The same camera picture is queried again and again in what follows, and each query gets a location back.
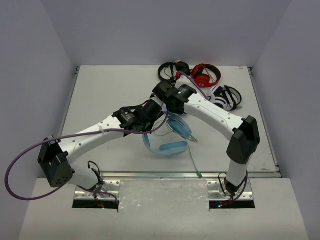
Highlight green headphone cable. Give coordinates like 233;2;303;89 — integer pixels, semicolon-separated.
152;112;204;179

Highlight light blue headphones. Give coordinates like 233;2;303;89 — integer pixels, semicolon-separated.
142;113;198;157

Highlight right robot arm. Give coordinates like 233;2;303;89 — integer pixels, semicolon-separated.
152;81;261;196

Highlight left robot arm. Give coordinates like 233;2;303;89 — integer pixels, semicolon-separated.
38;96;164;191

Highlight red headphones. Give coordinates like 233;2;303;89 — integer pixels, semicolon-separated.
191;63;222;88

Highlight white black striped headphones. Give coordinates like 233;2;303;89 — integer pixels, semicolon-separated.
206;85;243;112

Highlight black headset with microphone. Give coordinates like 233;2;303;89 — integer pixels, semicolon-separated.
157;60;191;84

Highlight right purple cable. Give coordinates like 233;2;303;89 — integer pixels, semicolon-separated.
178;71;250;201

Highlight left metal mounting bracket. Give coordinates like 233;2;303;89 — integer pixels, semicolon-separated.
73;179;121;201

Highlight metal mounting bracket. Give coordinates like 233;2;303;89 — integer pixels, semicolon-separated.
73;179;121;201
207;178;254;201

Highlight aluminium table rail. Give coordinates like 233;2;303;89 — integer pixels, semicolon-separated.
67;170;281;180

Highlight right metal mounting bracket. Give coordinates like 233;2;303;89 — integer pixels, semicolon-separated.
207;178;254;201

